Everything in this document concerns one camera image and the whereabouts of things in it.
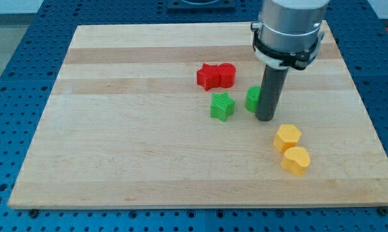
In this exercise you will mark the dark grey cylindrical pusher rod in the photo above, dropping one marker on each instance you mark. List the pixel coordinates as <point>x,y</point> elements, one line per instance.
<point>270,91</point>

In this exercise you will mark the green circle block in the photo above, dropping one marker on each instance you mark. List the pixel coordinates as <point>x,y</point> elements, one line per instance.
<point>252,97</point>

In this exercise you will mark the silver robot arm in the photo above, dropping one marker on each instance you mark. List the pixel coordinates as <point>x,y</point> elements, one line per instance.
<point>286,35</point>

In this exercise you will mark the red circle block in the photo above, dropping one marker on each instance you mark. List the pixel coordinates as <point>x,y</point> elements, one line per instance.
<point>227,72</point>

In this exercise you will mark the green star block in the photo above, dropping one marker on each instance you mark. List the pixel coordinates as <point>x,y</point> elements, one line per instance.
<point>222,106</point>

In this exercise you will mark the red star block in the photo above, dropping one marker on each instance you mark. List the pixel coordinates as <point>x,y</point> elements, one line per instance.
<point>208,76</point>

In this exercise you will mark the yellow hexagon block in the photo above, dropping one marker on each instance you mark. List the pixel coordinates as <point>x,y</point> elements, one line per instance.
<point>287,136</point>

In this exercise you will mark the yellow heart block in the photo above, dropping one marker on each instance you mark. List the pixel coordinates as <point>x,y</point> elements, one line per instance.
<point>296,160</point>

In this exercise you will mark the wooden board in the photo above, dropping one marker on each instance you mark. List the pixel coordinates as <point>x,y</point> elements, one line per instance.
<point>126,126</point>

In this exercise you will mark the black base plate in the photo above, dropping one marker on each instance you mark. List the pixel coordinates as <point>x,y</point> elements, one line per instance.
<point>184,5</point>

